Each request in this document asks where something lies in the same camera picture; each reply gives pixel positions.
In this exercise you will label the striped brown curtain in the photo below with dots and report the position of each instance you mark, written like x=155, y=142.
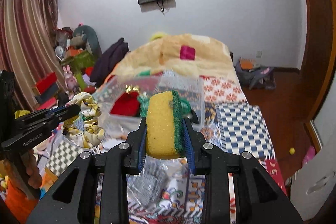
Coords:
x=28, y=38

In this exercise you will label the yellow green sponge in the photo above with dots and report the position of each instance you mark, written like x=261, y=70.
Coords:
x=164, y=139

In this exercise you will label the dark purple jacket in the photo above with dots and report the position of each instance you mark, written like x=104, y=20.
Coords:
x=108, y=60

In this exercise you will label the pink bunny doll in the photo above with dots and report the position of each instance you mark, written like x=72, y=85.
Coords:
x=70, y=80

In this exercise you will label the grey backpack on floor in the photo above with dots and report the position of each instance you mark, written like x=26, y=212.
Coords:
x=254, y=76

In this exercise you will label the beige patchwork quilt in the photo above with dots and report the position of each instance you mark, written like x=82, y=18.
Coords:
x=186, y=54

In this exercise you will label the silver glitter pouch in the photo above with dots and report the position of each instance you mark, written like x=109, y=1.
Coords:
x=146, y=187

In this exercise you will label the white heart sliding wardrobe door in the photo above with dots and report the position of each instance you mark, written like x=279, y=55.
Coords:
x=313, y=187

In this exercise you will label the green patterned storage box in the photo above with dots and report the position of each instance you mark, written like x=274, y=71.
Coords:
x=80, y=61

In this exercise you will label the red box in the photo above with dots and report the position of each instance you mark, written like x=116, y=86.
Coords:
x=44, y=84

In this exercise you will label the red velvet drawstring pouch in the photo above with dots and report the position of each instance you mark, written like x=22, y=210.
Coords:
x=127, y=103

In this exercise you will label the person's left hand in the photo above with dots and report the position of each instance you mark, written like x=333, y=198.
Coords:
x=34, y=177

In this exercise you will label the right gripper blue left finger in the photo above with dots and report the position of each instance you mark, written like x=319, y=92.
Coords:
x=142, y=146

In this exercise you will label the clear plastic storage bin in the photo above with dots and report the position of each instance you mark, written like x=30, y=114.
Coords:
x=117, y=126

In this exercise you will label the grey plush toy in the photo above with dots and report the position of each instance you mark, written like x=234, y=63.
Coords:
x=84, y=37

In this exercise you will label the yellow foam tube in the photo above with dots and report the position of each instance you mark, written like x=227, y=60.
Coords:
x=157, y=35

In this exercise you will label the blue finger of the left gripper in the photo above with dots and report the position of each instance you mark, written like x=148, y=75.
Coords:
x=58, y=110

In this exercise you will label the small yellow ball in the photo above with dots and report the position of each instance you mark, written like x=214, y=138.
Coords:
x=292, y=151

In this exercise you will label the patterned patchwork bedsheet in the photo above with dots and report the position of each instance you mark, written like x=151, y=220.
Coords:
x=258, y=197

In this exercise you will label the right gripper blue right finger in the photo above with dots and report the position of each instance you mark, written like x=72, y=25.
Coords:
x=188, y=146

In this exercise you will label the white wall socket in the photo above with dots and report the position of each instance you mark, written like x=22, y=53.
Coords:
x=258, y=54

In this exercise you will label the brown wooden door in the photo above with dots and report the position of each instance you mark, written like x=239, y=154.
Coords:
x=319, y=56

